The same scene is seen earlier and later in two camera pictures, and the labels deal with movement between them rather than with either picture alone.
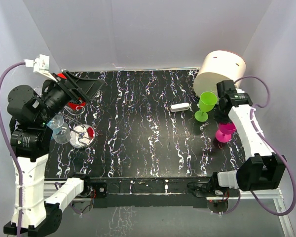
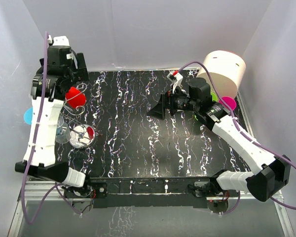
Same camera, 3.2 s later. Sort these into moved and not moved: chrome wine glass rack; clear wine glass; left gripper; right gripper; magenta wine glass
Moved: left gripper; magenta wine glass; right gripper
Not moved: clear wine glass; chrome wine glass rack
